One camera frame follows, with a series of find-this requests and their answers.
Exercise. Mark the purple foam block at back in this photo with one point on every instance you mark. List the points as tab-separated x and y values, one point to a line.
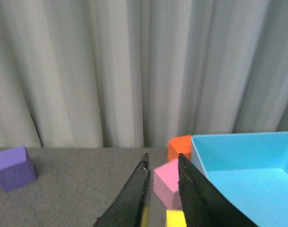
16	168

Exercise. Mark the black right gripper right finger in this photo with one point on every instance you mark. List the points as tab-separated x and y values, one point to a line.
203	204

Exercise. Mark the pink foam block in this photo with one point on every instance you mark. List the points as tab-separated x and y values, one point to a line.
165	185

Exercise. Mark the grey curtain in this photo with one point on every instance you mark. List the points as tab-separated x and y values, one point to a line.
135	73

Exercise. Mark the orange foam block near bin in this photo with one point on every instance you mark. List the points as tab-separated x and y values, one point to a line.
179	145

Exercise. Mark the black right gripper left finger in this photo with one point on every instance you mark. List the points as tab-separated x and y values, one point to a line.
131	207

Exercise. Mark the blue plastic bin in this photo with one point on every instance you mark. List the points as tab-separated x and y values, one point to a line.
250	170

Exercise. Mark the yellow foam block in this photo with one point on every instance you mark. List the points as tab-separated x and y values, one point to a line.
174	218

